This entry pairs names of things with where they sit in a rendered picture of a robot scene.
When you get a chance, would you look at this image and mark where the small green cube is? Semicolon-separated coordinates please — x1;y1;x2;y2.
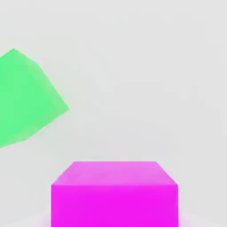
0;47;70;149

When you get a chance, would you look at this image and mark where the small magenta cube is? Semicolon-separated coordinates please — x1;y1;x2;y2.
51;160;179;227

